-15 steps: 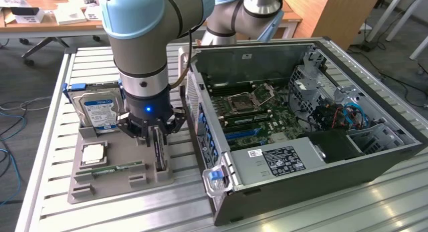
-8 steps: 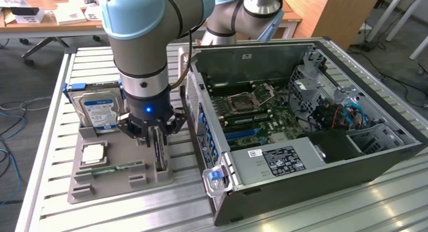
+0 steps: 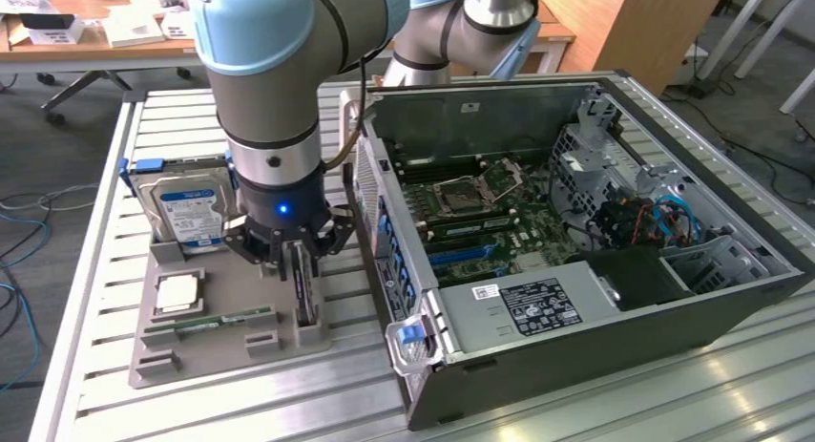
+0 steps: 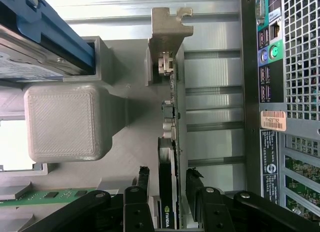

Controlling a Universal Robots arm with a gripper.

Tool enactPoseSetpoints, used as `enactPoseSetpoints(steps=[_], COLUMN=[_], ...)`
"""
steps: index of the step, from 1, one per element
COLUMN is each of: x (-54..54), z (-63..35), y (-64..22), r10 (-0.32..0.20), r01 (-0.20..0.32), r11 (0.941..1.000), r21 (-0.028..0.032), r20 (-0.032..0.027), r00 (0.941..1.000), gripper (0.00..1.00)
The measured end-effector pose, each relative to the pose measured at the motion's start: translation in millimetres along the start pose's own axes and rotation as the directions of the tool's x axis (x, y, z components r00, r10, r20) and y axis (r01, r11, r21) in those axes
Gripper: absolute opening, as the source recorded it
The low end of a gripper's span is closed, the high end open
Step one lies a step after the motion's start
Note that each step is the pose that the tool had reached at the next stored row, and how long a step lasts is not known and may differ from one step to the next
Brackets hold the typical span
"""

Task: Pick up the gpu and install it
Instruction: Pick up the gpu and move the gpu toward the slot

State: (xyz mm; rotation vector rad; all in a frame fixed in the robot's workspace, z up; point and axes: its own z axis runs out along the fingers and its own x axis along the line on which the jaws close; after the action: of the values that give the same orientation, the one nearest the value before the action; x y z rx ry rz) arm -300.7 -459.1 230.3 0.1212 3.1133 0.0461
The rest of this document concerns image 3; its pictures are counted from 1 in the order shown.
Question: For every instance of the green motherboard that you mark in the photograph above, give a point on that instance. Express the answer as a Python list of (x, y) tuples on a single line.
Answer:
[(542, 232)]

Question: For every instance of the wooden desk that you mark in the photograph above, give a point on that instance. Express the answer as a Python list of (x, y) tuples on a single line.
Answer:
[(127, 53)]

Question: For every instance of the small white labelled box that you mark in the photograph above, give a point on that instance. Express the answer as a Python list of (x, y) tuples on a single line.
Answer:
[(175, 27)]

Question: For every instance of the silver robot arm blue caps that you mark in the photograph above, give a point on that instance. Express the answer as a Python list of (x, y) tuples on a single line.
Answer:
[(267, 103)]

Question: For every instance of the blue card retention latch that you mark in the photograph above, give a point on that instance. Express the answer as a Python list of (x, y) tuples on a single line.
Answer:
[(400, 269), (406, 288), (394, 248), (385, 229)]

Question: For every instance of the black open PC case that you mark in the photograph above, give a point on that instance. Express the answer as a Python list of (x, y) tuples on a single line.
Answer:
[(573, 375)]

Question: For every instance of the grey parts rack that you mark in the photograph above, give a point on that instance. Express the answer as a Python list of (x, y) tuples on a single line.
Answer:
[(242, 289)]

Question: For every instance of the green graphics card black shroud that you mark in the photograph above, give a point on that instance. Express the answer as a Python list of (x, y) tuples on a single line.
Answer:
[(305, 294)]

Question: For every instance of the plain metal disk bay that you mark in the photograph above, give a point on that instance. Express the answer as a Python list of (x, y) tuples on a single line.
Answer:
[(713, 265)]

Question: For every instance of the grey power supply unit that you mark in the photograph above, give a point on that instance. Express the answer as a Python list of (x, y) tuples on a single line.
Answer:
[(485, 318)]

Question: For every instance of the white table frame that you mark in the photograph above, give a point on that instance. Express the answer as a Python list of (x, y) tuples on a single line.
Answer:
[(753, 60)]

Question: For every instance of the black power adapter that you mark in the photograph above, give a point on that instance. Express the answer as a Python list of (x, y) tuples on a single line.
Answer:
[(698, 90)]

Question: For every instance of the wooden cabinet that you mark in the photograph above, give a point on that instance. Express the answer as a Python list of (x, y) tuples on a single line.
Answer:
[(637, 31)]

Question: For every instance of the CPU socket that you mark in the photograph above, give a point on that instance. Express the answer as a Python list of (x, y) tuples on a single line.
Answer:
[(458, 196)]

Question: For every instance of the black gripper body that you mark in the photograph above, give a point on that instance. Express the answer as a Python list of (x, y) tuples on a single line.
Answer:
[(261, 203)]

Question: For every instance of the grey wheeled desk leg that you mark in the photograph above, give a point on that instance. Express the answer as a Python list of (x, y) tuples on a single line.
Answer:
[(86, 86)]

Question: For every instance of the green RAM stick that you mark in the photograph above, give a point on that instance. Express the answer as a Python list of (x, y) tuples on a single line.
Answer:
[(205, 320), (474, 227)]

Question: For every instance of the black and white box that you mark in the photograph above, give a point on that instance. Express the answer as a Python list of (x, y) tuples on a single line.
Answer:
[(54, 31)]

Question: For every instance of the hard disk in blue caddy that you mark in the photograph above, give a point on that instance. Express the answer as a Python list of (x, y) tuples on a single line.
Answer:
[(185, 213)]

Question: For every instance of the silver socket cover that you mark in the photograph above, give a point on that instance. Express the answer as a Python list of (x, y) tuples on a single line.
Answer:
[(510, 164)]

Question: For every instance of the open white box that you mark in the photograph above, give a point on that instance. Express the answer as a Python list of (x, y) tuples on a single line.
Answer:
[(131, 31)]

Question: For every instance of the blue expansion slot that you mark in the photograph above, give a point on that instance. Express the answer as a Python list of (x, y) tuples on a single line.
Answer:
[(458, 257)]

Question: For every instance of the silver chipset heatsink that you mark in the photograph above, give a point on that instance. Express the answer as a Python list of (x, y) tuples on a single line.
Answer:
[(532, 262)]

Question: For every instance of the perforated metal disk bay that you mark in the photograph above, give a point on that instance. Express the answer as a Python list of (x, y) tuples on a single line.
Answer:
[(577, 174)]

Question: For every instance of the silver CPU chip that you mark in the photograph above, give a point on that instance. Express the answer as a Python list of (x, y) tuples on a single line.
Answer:
[(177, 294)]

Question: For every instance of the long black expansion slot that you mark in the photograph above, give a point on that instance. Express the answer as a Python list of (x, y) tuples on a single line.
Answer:
[(446, 245)]

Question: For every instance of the blue release latch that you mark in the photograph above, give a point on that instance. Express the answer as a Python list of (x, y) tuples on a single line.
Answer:
[(410, 336)]

